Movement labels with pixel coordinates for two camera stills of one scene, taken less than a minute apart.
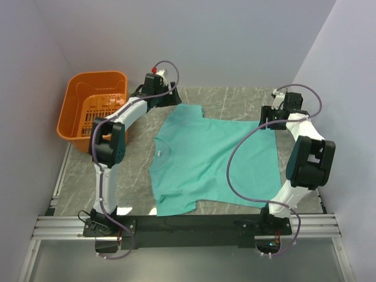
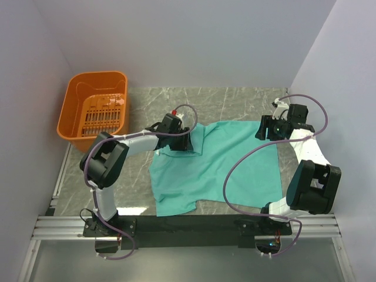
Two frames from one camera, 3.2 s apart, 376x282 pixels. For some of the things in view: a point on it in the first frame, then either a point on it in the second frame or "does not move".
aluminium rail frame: x=324 y=225 does not move
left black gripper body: x=167 y=99 -> x=179 y=143
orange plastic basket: x=90 y=95 does not move
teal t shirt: x=189 y=163 does not move
